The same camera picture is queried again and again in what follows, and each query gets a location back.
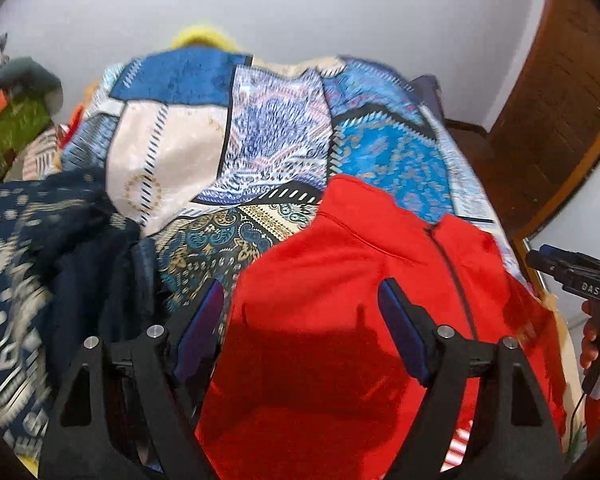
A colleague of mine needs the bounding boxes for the green storage box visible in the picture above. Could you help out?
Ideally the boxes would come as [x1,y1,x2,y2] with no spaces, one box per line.
[0,92,52,181]

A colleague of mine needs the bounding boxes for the person's right hand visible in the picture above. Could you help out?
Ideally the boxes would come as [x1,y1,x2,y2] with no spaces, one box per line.
[580,300,598,370]

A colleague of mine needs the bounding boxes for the white sliding wardrobe door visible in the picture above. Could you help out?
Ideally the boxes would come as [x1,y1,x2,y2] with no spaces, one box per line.
[526,134,600,321]

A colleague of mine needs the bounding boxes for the blue patchwork bedspread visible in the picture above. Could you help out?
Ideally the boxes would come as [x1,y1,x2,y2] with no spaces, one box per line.
[59,47,520,309]

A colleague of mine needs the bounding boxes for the brown wooden door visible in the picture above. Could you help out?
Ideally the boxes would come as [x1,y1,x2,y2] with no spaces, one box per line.
[446,0,600,241]

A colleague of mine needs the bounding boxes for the red zip jacket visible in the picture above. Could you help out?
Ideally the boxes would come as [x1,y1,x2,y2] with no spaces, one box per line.
[197,176,567,479]

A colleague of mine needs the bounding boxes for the navy patterned folded clothes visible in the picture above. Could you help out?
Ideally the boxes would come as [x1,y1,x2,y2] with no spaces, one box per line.
[0,168,168,460]

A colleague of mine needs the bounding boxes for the yellow round cushion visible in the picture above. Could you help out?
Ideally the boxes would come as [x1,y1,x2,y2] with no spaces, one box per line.
[171,25,240,53]

